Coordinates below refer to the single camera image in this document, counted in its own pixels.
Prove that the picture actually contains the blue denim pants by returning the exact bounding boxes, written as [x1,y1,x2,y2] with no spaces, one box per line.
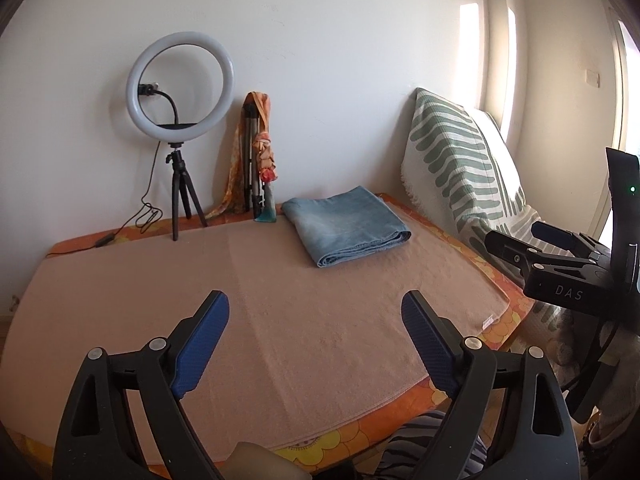
[282,186,411,269]

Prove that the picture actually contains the right hand grey glove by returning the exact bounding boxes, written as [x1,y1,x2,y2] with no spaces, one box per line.
[588,328,639,448]

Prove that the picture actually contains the green white patterned cushion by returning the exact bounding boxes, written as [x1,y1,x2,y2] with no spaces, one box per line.
[401,88,568,285]

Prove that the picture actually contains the black small tripod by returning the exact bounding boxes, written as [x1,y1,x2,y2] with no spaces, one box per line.
[166,143,208,242]

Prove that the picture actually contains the folded silver tripod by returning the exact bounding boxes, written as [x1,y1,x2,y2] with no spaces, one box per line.
[242,102,264,219]

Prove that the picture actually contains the orange floral scarf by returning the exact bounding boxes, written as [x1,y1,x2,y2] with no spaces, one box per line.
[205,91,278,223]

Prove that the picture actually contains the black ring light cable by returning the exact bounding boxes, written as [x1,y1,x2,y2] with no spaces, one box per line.
[45,138,164,259]

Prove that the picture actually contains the white ring light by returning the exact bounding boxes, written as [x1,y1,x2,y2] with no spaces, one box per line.
[125,32,235,143]

